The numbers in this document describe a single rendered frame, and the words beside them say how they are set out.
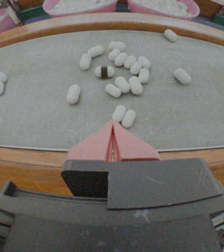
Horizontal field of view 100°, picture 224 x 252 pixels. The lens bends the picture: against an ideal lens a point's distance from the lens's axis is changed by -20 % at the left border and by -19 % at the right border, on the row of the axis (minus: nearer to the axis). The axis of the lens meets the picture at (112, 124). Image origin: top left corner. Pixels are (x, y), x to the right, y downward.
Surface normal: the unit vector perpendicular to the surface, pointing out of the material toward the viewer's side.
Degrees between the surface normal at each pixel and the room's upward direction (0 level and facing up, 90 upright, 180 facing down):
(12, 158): 45
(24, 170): 0
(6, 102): 0
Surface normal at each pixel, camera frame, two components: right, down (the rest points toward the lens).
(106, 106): -0.01, -0.24
